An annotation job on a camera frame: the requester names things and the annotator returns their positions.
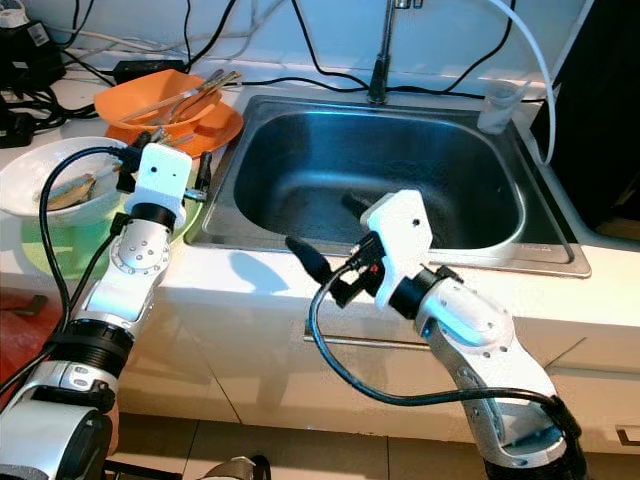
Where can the white ceramic bowl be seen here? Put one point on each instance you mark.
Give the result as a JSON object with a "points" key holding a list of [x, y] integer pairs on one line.
{"points": [[25, 175]]}

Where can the black power adapter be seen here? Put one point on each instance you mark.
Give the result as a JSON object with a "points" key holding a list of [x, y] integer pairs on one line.
{"points": [[15, 130]]}

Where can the flat black adapter box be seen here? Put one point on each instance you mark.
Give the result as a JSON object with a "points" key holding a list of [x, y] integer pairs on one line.
{"points": [[150, 70]]}

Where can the steel sink faucet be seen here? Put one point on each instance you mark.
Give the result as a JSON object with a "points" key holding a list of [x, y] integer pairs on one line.
{"points": [[382, 60]]}

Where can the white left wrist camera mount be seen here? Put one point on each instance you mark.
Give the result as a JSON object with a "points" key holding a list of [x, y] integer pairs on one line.
{"points": [[170, 180]]}

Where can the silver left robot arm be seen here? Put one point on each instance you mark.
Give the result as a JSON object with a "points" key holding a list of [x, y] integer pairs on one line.
{"points": [[135, 255]]}

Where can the white drawer front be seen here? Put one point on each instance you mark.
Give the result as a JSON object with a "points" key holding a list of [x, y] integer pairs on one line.
{"points": [[240, 390]]}

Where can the white wall plug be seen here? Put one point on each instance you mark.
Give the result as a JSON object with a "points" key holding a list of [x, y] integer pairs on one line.
{"points": [[14, 16]]}

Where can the orange plastic plate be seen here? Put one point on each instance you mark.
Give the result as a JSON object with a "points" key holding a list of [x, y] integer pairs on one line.
{"points": [[222, 130]]}

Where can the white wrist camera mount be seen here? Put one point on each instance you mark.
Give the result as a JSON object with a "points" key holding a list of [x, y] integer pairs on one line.
{"points": [[400, 235], [170, 180]]}

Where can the clear plastic cup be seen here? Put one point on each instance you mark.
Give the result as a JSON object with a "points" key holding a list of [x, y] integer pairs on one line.
{"points": [[500, 108]]}

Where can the black coffee machine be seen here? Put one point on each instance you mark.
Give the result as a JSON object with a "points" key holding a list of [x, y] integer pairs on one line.
{"points": [[600, 100]]}

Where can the red plastic bag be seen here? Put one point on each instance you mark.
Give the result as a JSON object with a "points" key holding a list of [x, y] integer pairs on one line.
{"points": [[20, 340]]}

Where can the grey robot foot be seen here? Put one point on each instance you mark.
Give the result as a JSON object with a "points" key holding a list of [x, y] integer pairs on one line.
{"points": [[238, 468]]}

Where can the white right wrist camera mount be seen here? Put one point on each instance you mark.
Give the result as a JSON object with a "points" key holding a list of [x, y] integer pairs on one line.
{"points": [[400, 235]]}

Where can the stainless steel sink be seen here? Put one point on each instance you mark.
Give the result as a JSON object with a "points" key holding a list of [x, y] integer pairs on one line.
{"points": [[320, 160]]}

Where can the orange plastic bowl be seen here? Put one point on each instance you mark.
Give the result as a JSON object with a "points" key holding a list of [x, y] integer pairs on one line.
{"points": [[130, 100]]}

